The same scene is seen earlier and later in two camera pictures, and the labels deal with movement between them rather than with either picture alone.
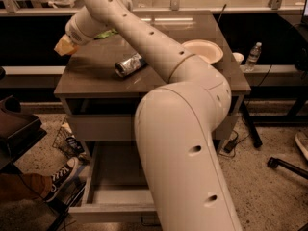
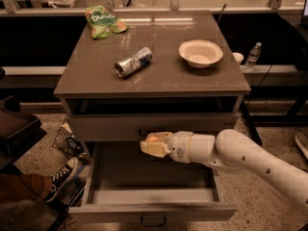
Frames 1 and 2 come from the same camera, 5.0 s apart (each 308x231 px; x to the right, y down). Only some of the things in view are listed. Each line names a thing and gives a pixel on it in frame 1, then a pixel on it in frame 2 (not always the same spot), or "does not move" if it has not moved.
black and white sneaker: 60,179 does not move
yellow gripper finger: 65,46 → 155,148
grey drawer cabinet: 101,86 does not move
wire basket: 66,141 does not move
